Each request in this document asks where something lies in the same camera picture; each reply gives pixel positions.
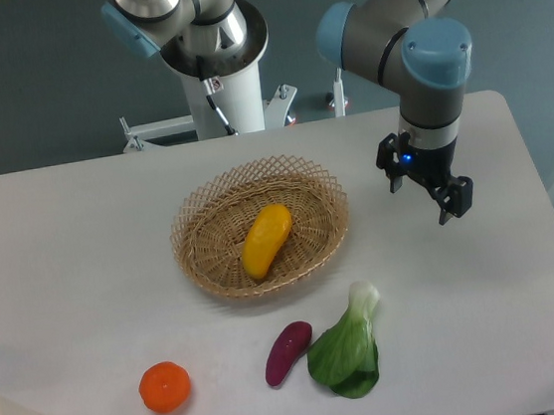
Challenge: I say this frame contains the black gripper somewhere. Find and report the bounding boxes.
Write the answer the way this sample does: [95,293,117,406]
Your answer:
[376,131,473,226]

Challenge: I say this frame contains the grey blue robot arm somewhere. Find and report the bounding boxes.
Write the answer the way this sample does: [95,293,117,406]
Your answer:
[100,0,473,222]

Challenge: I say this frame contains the yellow mango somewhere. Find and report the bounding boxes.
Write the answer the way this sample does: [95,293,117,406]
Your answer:
[242,204,292,280]

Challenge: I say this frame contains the woven wicker basket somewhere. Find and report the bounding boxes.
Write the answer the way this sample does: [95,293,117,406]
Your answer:
[170,155,349,299]

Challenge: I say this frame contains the green bok choy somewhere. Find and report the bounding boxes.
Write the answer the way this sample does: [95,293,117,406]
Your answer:
[306,281,380,399]

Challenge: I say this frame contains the purple sweet potato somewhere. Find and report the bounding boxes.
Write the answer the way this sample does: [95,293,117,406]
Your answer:
[265,320,313,388]

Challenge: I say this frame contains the orange tangerine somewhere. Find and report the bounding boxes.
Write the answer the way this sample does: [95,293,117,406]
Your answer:
[138,361,192,414]

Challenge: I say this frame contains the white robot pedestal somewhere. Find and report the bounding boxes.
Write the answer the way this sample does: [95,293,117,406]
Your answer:
[120,0,297,152]

